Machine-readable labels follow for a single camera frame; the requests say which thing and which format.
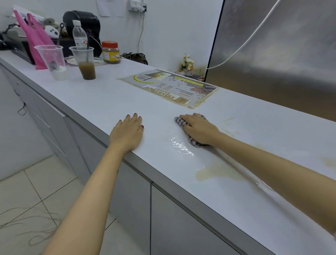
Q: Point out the brown liquid spill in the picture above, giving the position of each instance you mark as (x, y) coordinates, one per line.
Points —
(210, 172)

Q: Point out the person's left hand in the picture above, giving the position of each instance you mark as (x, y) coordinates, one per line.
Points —
(126, 136)

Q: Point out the small flower pot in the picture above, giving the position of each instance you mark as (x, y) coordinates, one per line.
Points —
(188, 63)

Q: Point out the black coffee machine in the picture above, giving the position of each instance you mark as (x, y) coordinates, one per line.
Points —
(84, 19)

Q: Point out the person's left forearm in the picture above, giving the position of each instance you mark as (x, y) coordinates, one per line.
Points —
(86, 199)

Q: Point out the white plate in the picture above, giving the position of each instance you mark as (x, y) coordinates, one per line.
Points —
(99, 61)

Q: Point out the laminated menu sheet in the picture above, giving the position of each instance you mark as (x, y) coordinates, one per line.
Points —
(168, 84)

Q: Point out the person's right hand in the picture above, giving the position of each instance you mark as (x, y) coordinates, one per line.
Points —
(200, 130)

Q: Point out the jar with orange lid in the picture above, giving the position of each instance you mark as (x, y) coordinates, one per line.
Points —
(110, 53)

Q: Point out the pink plastic bag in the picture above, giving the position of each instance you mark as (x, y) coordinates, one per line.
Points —
(36, 39)

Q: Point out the white wall socket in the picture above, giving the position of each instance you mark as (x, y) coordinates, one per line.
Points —
(136, 4)

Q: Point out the checked cleaning cloth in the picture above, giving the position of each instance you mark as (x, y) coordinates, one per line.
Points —
(196, 143)

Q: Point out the white paper on wall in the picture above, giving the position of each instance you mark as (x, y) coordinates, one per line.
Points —
(110, 8)

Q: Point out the plastic cup with brown drink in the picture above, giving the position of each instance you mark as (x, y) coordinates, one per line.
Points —
(87, 71)

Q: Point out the black cash drawer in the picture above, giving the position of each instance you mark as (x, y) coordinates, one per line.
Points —
(23, 48)

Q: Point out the plastic cup with white powder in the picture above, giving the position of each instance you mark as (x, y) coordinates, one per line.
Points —
(59, 75)

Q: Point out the person's right fingers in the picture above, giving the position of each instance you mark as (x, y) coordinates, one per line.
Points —
(193, 121)

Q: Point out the person's left middle finger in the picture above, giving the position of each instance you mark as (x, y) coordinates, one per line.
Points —
(133, 120)

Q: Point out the black stirrer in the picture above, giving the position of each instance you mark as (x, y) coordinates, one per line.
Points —
(88, 39)

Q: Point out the person's right forearm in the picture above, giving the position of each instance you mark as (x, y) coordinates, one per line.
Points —
(275, 170)

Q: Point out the stainless steel refrigerator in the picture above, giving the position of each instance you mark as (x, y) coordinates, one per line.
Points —
(275, 52)

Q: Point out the grey counter cabinet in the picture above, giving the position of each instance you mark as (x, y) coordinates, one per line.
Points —
(170, 223)

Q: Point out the clear plastic water bottle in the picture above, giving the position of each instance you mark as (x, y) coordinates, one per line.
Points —
(78, 32)

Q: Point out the person's left thumb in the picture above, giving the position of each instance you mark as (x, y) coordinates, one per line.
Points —
(142, 130)

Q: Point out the white small appliance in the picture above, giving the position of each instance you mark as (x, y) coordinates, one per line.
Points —
(51, 31)

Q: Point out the person's left little finger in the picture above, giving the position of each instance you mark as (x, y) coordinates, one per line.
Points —
(118, 125)

